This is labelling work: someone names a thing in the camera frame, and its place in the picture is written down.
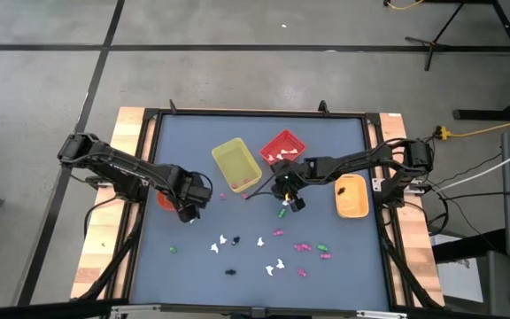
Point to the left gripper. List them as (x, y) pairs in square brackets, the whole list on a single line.
[(195, 195)]

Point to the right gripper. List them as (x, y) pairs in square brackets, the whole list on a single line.
[(290, 177)]

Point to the black toy figurine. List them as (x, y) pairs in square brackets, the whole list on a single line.
[(230, 272), (341, 190), (236, 240)]

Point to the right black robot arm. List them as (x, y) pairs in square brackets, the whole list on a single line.
[(357, 159)]

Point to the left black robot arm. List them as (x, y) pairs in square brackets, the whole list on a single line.
[(140, 170)]

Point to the orange round bowl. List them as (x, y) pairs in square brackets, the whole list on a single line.
[(164, 201)]

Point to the red slotted basket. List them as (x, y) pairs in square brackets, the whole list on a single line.
[(283, 142)]

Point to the yellow translucent bin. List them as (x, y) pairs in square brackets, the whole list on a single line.
[(235, 161)]

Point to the green toy block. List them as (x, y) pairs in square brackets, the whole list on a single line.
[(322, 247)]

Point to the pink toy block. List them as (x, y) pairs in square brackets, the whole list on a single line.
[(325, 256)]

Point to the black floor beam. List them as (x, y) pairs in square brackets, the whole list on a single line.
[(467, 246)]

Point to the black tripod stand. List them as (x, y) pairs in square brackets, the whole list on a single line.
[(432, 44)]

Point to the white box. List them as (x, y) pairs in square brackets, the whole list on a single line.
[(458, 283)]

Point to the black table frame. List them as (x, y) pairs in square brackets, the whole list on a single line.
[(259, 113)]

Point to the silver aluminium bracket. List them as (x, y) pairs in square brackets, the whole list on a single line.
[(135, 308), (381, 315)]

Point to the black desk leg frame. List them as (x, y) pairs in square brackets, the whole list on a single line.
[(481, 114)]

